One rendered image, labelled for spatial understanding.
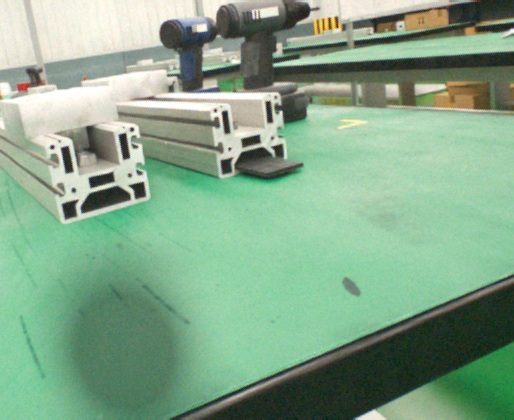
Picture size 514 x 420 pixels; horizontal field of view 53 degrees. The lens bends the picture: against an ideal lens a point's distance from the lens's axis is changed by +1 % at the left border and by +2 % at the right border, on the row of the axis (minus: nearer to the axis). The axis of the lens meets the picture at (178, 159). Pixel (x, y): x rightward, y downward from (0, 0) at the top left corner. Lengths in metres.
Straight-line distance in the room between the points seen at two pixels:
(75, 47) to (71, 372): 12.28
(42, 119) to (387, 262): 0.39
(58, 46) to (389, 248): 12.19
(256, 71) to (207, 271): 0.59
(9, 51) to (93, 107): 11.73
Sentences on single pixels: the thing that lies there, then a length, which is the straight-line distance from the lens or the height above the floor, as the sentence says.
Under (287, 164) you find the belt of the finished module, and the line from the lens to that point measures 0.59.
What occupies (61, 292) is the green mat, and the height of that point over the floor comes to 0.78.
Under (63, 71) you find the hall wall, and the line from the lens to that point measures 12.43.
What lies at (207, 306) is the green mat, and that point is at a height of 0.78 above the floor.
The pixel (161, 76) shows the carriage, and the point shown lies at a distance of 0.90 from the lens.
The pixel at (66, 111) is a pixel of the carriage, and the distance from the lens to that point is 0.59.
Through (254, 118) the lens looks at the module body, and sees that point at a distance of 0.64.
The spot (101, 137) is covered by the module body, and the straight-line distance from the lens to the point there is 0.58.
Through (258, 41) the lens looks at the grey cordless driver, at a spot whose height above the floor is 0.93.
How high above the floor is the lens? 0.93
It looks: 12 degrees down
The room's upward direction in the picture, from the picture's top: 9 degrees counter-clockwise
